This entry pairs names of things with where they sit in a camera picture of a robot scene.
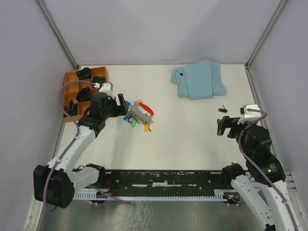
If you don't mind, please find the red handled metal key organizer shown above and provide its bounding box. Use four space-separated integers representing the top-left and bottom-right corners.
128 100 154 125

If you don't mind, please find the blue key tag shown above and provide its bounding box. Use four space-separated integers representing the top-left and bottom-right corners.
123 114 131 120

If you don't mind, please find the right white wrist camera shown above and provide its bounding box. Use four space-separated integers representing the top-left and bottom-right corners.
237 104 262 124

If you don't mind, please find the yellow key tag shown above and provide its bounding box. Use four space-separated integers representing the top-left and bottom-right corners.
144 124 150 132

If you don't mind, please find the orange compartment tray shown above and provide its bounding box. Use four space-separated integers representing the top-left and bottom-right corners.
60 66 108 121

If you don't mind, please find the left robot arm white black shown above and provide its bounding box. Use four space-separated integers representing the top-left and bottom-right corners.
33 92 128 208

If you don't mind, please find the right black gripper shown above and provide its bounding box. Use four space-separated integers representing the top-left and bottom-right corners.
216 115 257 159

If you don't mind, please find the green black cable bundle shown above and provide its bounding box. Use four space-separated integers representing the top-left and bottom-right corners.
91 75 106 85

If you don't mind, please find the black cable bundle top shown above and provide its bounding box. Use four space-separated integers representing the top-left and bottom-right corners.
77 67 93 80

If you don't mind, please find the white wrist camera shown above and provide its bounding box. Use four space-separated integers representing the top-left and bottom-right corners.
237 104 262 124
93 82 114 98

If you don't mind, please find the light blue cable duct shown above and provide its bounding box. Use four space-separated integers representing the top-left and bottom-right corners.
73 189 235 202

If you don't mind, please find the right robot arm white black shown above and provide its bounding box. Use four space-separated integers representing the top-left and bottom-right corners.
217 113 303 231

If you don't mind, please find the black cable bundle bottom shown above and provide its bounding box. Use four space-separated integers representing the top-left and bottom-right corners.
63 98 78 118

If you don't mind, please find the black red cable bundle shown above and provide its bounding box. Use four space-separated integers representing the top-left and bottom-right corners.
76 87 93 102

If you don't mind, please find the green key tag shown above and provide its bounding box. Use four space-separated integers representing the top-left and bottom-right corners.
131 118 137 128

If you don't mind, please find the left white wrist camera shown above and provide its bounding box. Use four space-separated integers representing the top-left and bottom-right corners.
93 82 114 98

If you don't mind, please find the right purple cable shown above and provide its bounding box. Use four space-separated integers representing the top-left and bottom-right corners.
237 108 300 231

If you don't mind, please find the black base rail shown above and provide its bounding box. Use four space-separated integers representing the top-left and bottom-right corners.
93 169 232 195

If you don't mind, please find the folded light blue cloth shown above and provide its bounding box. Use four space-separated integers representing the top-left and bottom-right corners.
171 59 227 100

